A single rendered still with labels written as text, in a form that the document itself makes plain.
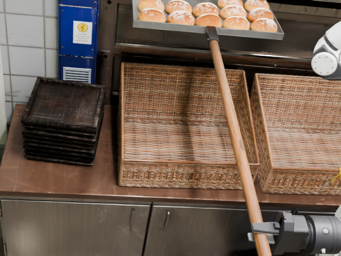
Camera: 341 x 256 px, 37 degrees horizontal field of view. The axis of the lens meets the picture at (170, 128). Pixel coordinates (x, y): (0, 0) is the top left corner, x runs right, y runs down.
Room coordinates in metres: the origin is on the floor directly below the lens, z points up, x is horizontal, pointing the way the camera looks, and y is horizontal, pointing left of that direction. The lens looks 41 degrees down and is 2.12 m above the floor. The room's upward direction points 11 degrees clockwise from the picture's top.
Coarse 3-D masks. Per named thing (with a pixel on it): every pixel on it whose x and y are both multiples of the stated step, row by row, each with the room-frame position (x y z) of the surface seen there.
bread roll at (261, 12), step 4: (256, 8) 1.78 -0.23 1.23; (260, 8) 1.78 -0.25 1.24; (264, 8) 1.78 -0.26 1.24; (252, 12) 1.76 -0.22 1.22; (256, 12) 1.76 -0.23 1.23; (260, 12) 1.76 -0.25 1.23; (264, 12) 1.76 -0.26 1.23; (268, 12) 1.77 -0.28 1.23; (248, 16) 1.76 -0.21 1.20; (252, 16) 1.75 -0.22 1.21; (256, 16) 1.75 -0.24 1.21; (260, 16) 1.75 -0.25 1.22; (264, 16) 1.75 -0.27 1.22; (268, 16) 1.76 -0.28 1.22; (272, 16) 1.77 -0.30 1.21; (252, 20) 1.75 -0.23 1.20
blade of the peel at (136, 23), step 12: (132, 0) 1.73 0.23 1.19; (168, 0) 1.80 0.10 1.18; (192, 0) 1.84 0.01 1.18; (204, 0) 1.86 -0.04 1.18; (216, 0) 1.88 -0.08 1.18; (132, 12) 1.65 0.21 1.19; (192, 12) 1.75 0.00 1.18; (132, 24) 1.58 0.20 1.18; (144, 24) 1.57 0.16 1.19; (156, 24) 1.58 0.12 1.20; (168, 24) 1.59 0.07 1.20; (180, 24) 1.60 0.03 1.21; (240, 36) 1.64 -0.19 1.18; (252, 36) 1.65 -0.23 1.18; (264, 36) 1.66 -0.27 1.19; (276, 36) 1.67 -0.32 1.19
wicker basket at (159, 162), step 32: (128, 64) 1.81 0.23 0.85; (128, 96) 1.78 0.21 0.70; (160, 96) 1.81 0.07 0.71; (192, 96) 1.84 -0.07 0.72; (128, 128) 1.70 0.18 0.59; (160, 128) 1.74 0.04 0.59; (192, 128) 1.78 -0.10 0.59; (224, 128) 1.82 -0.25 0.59; (128, 160) 1.36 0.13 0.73; (160, 160) 1.39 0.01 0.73; (192, 160) 1.57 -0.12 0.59; (224, 160) 1.61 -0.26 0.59; (256, 160) 1.50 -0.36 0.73
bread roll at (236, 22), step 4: (232, 16) 1.68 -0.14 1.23; (236, 16) 1.68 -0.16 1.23; (240, 16) 1.68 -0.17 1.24; (224, 20) 1.68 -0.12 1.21; (228, 20) 1.66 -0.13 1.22; (232, 20) 1.66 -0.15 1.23; (236, 20) 1.66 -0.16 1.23; (240, 20) 1.67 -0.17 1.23; (244, 20) 1.67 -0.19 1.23; (224, 24) 1.66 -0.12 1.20; (228, 24) 1.65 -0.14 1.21; (232, 24) 1.65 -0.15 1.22; (236, 24) 1.65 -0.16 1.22; (240, 24) 1.66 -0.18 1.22; (244, 24) 1.66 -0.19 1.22; (248, 24) 1.68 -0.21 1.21; (232, 28) 1.65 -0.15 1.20; (236, 28) 1.65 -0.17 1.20; (240, 28) 1.65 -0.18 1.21; (244, 28) 1.66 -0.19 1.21; (248, 28) 1.67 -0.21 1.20
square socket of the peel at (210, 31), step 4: (208, 28) 1.59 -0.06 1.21; (212, 28) 1.60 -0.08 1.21; (208, 32) 1.57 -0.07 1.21; (212, 32) 1.58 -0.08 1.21; (216, 32) 1.58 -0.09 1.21; (208, 36) 1.56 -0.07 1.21; (212, 36) 1.55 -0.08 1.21; (216, 36) 1.55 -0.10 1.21; (208, 40) 1.54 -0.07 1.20; (216, 40) 1.53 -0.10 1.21; (208, 44) 1.53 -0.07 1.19
